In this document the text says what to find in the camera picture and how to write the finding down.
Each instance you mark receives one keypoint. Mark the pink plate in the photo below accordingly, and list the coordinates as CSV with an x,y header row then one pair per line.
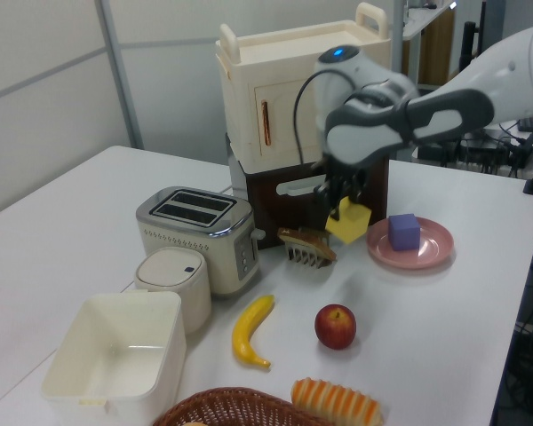
x,y
435,246

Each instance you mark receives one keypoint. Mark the wooden background shelf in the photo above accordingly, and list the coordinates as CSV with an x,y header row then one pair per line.
x,y
426,35

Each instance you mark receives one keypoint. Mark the brown bread slice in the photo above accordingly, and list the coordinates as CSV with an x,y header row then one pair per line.
x,y
317,246

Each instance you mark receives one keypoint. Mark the brown toast rack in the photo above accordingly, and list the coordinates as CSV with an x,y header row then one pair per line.
x,y
297,253

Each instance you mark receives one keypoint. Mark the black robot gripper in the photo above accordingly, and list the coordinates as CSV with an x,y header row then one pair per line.
x,y
339,177

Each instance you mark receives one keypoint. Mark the purple cube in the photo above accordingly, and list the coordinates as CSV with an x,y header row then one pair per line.
x,y
404,233

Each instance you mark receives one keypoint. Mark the orange white striped bread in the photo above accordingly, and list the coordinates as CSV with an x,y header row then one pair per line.
x,y
333,401

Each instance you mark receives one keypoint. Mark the yellow cube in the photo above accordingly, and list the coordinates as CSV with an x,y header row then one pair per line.
x,y
348,224

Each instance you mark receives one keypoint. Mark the cream plastic open box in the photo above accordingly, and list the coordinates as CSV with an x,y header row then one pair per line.
x,y
115,355

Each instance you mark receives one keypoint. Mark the red apple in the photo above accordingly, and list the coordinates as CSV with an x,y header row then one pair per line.
x,y
335,327

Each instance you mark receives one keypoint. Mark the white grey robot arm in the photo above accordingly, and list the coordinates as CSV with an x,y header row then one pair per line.
x,y
426,115

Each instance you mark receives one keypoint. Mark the chrome cream toaster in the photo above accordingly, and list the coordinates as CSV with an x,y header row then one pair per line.
x,y
191,248

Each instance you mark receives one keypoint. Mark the yellow banana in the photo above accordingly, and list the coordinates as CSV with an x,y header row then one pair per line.
x,y
248,330

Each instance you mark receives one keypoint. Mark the small white lidded bin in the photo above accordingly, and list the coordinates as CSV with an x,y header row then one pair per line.
x,y
173,275

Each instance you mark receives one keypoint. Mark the brown wicker basket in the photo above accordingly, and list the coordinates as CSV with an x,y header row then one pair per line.
x,y
231,408

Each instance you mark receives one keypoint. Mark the cream toy cabinet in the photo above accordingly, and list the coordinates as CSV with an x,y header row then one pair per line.
x,y
275,66

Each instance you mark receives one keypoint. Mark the dark brown drawer box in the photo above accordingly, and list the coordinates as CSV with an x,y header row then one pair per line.
x,y
266,217

